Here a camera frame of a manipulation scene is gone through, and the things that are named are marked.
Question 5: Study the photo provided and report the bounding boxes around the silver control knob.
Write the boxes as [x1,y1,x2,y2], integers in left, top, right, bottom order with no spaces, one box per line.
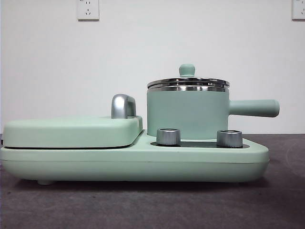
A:
[156,128,181,146]
[216,129,244,147]

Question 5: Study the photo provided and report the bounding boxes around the white wall socket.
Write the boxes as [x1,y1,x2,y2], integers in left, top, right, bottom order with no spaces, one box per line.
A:
[76,0,100,21]
[292,0,305,21]

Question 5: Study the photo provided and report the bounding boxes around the green pot with handle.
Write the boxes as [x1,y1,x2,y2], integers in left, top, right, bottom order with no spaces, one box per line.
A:
[145,86,280,141]

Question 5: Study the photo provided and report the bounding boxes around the silver griddle lid handle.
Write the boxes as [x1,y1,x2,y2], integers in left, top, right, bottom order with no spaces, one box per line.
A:
[111,94,137,119]

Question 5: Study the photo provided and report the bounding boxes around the green griddle lid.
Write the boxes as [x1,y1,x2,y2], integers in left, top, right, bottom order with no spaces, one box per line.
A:
[1,115,144,149]

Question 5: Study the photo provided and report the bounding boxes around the black control panel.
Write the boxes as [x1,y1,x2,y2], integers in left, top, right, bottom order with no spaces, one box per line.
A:
[150,140,244,148]

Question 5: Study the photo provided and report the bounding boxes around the glass pot lid green knob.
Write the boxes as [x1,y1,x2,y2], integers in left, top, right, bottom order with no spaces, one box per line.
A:
[146,63,231,90]

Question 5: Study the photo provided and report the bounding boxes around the green breakfast machine base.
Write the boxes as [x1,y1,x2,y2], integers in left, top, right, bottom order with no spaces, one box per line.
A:
[0,137,270,186]

